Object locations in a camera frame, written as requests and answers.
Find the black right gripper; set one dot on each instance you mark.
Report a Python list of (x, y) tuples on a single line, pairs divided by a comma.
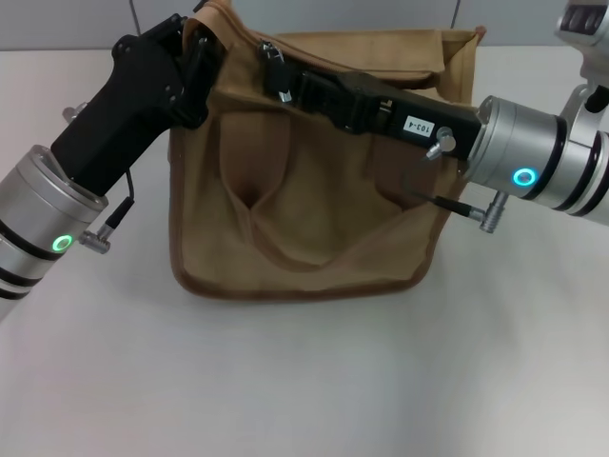
[(390, 112)]

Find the khaki canvas food bag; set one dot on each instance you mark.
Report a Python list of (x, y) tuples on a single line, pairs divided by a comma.
[(309, 214)]

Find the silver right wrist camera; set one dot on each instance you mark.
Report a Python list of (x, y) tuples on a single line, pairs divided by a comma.
[(583, 24)]

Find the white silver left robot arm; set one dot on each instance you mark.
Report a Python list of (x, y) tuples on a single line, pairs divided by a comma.
[(33, 204)]

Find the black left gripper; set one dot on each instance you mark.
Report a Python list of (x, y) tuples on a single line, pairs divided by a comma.
[(128, 105)]

